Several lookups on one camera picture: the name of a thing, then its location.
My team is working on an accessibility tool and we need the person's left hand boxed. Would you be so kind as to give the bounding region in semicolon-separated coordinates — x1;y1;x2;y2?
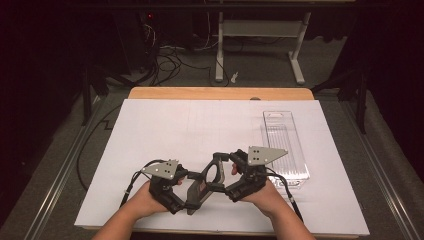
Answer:
124;176;186;222

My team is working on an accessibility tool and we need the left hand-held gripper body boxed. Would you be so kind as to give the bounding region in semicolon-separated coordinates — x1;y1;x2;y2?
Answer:
141;159;190;215

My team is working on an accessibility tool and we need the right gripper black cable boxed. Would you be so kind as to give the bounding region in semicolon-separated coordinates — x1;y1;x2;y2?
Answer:
264;166;305;223

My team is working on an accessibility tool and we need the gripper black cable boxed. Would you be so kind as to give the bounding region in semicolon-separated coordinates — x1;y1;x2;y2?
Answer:
264;166;305;223
119;159;168;208

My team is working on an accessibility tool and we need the bundle of floor cables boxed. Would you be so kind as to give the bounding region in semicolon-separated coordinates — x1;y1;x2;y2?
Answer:
146;44;232;88

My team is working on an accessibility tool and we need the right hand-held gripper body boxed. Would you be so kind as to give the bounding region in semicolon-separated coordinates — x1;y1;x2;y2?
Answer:
225;145;289;203

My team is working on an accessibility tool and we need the wooden table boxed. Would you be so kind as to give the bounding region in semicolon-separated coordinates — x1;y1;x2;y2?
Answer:
81;86;360;240

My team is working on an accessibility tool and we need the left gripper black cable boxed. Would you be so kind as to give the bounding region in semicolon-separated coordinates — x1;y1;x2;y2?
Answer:
119;159;168;208

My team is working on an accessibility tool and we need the dark computer tower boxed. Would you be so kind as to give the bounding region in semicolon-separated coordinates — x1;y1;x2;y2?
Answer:
113;9;158;74

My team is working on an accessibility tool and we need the white desk frame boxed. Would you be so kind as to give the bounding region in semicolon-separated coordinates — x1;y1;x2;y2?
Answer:
214;11;313;86

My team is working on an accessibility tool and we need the long black floor cable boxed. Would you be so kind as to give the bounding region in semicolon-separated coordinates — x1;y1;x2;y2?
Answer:
75;103;123;193

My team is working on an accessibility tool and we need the person's right hand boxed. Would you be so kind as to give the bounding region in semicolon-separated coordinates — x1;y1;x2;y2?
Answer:
229;161;285;220

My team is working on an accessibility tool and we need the white board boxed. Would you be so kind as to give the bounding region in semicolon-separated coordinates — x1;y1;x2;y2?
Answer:
73;98;370;238

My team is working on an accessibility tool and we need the metal floor rail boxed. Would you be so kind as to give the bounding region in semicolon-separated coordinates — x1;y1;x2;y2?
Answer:
23;96;103;240
339;99;422;240

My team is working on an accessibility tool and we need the clear plastic package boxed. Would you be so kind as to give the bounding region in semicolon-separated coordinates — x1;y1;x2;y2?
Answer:
259;110;312;191

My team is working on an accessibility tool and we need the black metal stand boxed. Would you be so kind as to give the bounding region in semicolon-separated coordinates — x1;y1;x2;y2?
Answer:
79;63;134;127
312;66;372;135

